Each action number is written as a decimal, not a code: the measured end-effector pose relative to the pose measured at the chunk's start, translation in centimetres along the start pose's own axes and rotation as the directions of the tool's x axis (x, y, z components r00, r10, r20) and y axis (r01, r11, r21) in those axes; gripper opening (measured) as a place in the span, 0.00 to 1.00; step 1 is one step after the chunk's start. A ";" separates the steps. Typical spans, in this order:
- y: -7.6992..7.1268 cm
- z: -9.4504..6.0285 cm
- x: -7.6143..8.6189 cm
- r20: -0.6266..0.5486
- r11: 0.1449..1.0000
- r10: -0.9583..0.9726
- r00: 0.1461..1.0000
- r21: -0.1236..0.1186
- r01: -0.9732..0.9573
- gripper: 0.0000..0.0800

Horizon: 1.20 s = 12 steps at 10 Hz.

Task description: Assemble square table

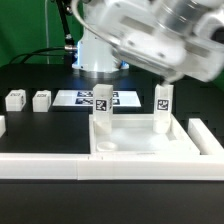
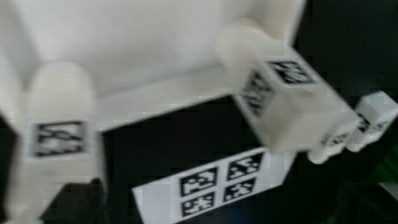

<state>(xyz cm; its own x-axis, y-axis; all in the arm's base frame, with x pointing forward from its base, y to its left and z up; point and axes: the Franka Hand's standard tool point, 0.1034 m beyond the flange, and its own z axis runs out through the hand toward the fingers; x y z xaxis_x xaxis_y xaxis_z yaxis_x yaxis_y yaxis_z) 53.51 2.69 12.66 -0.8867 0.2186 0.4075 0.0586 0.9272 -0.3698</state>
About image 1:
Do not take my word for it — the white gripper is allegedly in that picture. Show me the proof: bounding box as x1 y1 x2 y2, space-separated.
100 0 224 82

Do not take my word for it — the white square table top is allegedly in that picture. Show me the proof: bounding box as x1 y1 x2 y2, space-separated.
89 114 200 157

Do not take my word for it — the white sheet with markers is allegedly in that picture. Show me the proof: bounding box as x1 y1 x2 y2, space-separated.
53 90 141 107

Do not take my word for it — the white U-shaped obstacle fence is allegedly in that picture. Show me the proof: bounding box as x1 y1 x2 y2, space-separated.
0 119 224 180

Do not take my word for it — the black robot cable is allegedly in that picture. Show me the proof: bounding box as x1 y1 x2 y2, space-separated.
7 0 78 65

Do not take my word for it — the white camera cable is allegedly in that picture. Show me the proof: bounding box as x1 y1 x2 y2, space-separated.
71 0 118 44

